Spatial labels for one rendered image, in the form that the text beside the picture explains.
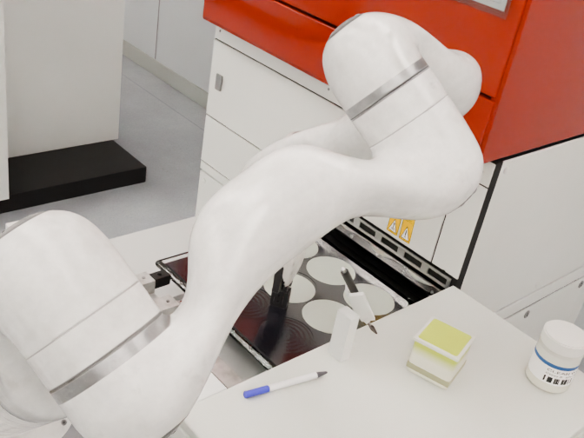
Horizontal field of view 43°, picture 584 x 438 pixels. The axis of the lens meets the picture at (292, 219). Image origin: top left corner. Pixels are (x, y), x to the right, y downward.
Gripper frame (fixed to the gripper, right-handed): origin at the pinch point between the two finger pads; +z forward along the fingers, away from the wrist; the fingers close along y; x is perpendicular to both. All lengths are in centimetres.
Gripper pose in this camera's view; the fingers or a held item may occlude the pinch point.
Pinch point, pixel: (280, 295)
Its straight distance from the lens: 136.7
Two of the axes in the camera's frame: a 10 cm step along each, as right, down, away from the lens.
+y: -3.0, 4.3, -8.5
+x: 9.4, 2.8, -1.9
